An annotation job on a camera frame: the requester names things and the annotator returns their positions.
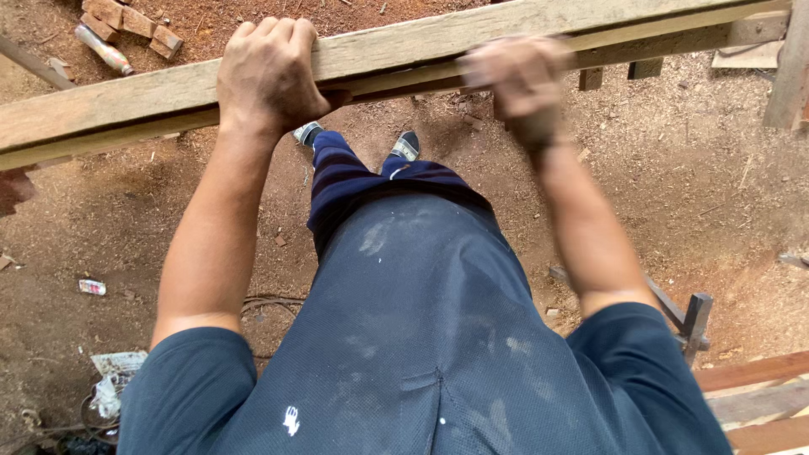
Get person's left hand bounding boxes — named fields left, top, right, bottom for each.
left=217, top=17, right=352, bottom=135

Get person's right hand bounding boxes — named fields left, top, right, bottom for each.
left=459, top=35, right=576, bottom=154

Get long weathered wooden plank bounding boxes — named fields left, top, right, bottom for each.
left=0, top=0, right=791, bottom=171

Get grey black sandal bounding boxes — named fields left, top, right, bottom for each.
left=390, top=130, right=421, bottom=163
left=292, top=121, right=324, bottom=147

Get darker wooden plank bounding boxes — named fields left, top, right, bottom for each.
left=344, top=9, right=791, bottom=105

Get navy striped shorts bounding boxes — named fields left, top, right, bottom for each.
left=306, top=131, right=495, bottom=257

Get flat pale board piece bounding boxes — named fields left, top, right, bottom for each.
left=712, top=40, right=786, bottom=70

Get dark blue mesh shirt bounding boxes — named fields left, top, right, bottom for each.
left=117, top=191, right=734, bottom=455

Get reddish wood block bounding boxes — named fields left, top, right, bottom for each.
left=148, top=25, right=185, bottom=61
left=80, top=13, right=121, bottom=44
left=120, top=6, right=158, bottom=40
left=82, top=0, right=125, bottom=29

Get plastic bottle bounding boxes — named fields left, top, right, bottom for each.
left=74, top=24, right=135, bottom=77

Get stack of reddish planks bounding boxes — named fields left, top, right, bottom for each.
left=692, top=351, right=809, bottom=455

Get thin wooden batten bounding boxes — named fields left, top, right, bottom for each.
left=0, top=35, right=78, bottom=91

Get crumpled paper litter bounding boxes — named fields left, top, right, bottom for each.
left=88, top=351, right=149, bottom=421

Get upright wooden post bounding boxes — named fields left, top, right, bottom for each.
left=762, top=0, right=809, bottom=132

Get dark cable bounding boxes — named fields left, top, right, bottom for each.
left=0, top=395, right=121, bottom=455

